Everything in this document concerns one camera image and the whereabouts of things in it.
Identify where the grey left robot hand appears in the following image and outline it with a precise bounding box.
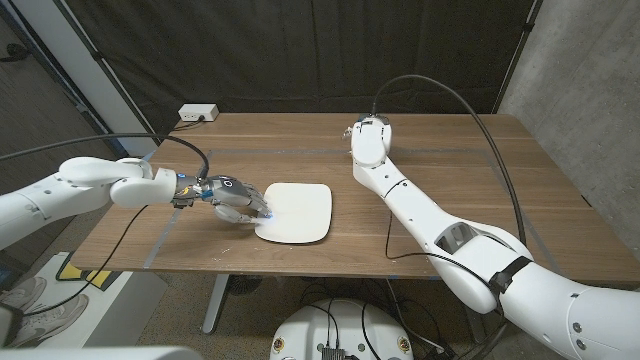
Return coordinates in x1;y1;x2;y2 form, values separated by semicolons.
172;173;274;225

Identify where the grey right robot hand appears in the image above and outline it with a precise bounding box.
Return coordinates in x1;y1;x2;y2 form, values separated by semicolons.
342;113;392;141

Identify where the white paper plate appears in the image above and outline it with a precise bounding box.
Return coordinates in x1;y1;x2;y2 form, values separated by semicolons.
254;182;334;245

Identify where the white power strip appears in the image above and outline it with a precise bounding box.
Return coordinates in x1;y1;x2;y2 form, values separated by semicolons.
177;103;220;123

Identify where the black backdrop curtain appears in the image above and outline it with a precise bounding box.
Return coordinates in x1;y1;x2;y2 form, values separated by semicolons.
52;0;544;142

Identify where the black round fan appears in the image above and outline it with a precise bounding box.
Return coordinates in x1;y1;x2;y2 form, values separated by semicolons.
227;274;264;297

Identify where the white floor board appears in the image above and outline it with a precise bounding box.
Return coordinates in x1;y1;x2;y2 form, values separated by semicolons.
29;251;169;349

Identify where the black backdrop stand pole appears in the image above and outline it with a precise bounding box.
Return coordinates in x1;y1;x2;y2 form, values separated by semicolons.
491;0;544;114
52;0;162;146

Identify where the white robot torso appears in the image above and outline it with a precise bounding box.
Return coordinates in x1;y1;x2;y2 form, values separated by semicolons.
269;298;415;360

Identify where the grey sneaker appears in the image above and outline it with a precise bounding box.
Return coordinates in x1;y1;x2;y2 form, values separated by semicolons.
4;293;90;349
0;276;47;312

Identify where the black power strip cable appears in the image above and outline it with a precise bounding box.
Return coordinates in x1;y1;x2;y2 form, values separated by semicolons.
172;115;205;132

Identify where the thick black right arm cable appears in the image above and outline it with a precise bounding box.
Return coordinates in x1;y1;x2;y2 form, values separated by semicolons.
370;74;527;246

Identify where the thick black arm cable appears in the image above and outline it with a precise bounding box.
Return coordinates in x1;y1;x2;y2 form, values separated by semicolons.
0;132;210;180
370;74;527;246

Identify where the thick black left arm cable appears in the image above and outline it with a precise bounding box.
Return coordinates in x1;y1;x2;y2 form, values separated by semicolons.
0;132;210;180

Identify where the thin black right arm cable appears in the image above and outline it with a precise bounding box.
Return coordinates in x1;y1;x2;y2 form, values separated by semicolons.
383;209;496;291

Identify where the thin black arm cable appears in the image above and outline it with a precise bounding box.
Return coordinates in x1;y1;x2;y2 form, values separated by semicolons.
22;204;150;317
383;209;496;291

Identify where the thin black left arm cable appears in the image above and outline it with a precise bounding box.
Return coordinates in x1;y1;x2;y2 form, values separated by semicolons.
22;204;150;317

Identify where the black torso cable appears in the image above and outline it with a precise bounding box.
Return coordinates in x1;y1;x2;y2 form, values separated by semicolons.
305;298;341;349

